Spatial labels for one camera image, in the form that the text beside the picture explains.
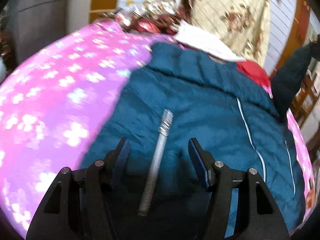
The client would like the white pillow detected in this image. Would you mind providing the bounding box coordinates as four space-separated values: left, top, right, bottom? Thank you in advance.
174 20 246 62

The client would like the teal padded jacket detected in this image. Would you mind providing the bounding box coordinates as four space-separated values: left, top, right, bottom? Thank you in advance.
81 43 305 239

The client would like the brown patterned blanket pile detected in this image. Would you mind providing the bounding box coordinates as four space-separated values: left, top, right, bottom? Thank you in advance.
115 0 191 35

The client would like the cream floral quilt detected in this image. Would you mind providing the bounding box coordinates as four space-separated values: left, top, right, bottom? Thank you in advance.
185 0 270 67

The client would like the red cushion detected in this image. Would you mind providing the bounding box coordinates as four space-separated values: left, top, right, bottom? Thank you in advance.
236 61 271 87

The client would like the grey refrigerator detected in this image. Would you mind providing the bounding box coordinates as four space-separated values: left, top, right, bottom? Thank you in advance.
6 0 91 63

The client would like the pink floral bed sheet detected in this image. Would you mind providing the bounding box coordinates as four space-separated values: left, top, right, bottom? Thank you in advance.
0 19 316 238

